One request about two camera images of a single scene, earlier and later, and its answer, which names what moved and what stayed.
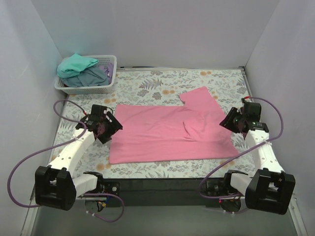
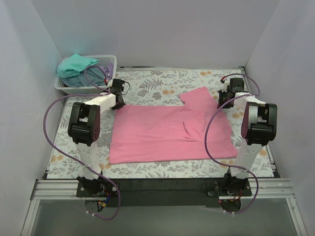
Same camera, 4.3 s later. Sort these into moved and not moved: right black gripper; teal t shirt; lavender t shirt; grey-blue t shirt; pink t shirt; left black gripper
Moved: right black gripper; left black gripper
Not moved: lavender t shirt; pink t shirt; grey-blue t shirt; teal t shirt
